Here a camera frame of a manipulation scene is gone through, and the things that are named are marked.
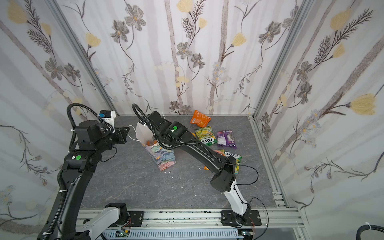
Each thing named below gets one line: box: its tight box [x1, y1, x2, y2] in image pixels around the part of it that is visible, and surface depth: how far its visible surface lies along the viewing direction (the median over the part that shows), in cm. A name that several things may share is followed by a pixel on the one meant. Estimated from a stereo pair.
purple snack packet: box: [217, 129, 237, 149], surface depth 106 cm
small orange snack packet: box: [190, 110, 212, 128], surface depth 117 cm
